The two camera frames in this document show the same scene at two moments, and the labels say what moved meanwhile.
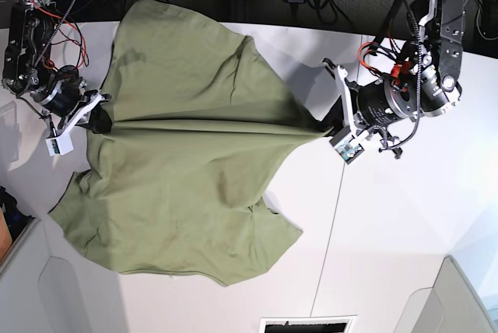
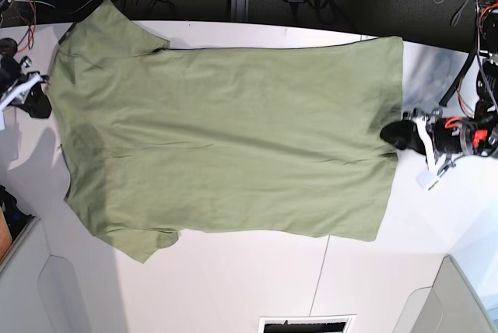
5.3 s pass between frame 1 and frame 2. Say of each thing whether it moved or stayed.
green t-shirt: moved
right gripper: moved
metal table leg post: stayed
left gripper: moved
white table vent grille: stayed
